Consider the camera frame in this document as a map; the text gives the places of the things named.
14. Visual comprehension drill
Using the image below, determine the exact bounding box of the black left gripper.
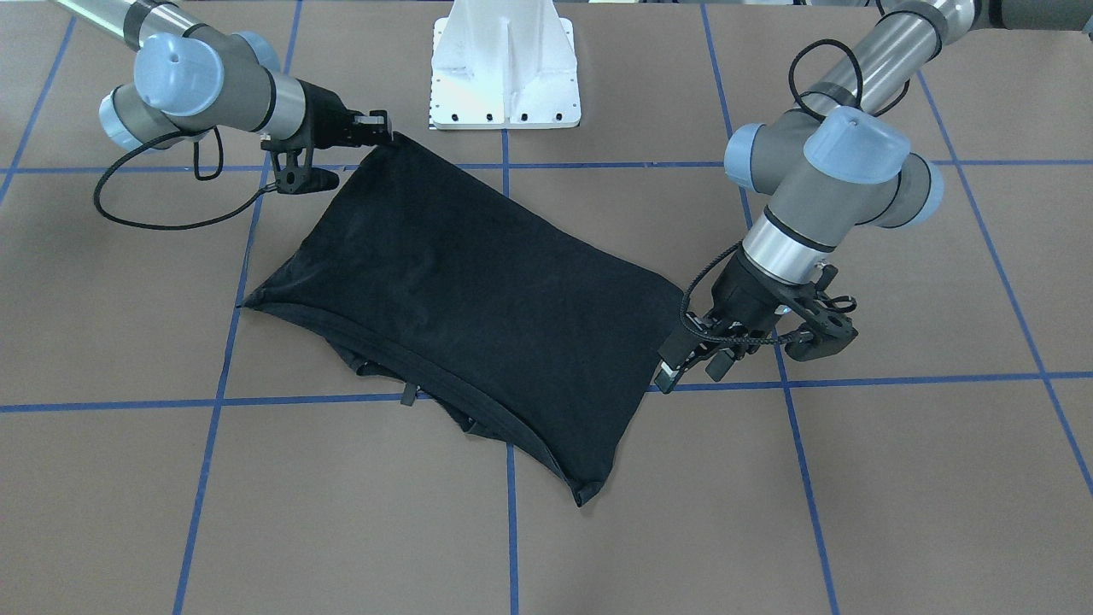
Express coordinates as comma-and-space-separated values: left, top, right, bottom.
653, 252, 808, 395

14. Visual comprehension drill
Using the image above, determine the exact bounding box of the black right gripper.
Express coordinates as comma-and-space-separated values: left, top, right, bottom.
295, 81, 393, 150

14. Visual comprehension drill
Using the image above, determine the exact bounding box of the black graphic t-shirt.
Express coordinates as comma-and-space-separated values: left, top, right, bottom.
243, 133, 682, 507

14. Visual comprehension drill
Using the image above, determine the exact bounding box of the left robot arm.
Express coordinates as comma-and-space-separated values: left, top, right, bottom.
655, 1, 1090, 394

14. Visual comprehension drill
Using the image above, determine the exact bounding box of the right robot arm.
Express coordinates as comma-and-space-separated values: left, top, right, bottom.
61, 1, 393, 155

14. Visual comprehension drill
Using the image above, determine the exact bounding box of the brown paper table cover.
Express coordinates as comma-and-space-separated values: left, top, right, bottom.
1, 3, 1092, 614

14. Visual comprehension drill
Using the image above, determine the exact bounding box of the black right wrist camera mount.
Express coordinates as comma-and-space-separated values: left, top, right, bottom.
260, 139, 341, 196

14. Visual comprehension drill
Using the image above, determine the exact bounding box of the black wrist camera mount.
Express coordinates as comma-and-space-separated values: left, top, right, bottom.
260, 139, 341, 196
785, 262, 858, 362

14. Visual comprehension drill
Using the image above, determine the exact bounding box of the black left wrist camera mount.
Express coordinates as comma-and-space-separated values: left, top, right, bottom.
785, 262, 858, 362

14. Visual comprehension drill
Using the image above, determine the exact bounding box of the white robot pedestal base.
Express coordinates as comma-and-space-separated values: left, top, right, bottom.
428, 1, 581, 130

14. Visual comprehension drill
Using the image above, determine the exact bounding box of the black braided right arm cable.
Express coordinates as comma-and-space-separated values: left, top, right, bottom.
93, 128, 278, 230

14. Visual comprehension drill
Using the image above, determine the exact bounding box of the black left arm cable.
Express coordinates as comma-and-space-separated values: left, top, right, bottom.
679, 38, 913, 347

